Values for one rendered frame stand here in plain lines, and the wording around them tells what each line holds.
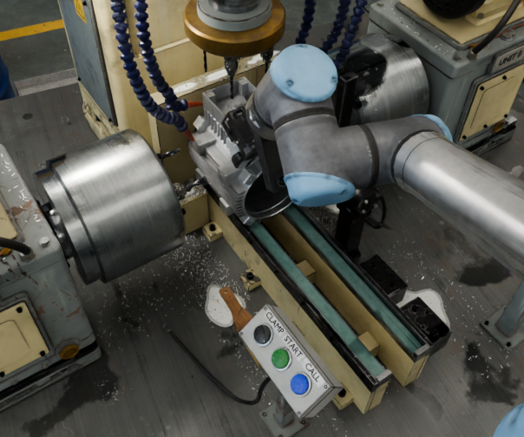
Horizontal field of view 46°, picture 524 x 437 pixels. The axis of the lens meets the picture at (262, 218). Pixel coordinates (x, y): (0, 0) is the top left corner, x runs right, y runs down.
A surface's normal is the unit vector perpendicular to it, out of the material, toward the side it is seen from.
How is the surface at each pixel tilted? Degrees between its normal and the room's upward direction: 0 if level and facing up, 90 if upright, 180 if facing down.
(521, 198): 29
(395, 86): 47
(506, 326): 90
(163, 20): 90
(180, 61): 90
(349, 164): 53
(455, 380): 0
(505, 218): 60
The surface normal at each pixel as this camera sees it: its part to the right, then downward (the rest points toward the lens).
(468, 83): 0.55, 0.64
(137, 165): 0.18, -0.43
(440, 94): -0.83, 0.41
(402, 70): 0.34, -0.15
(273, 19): 0.02, -0.64
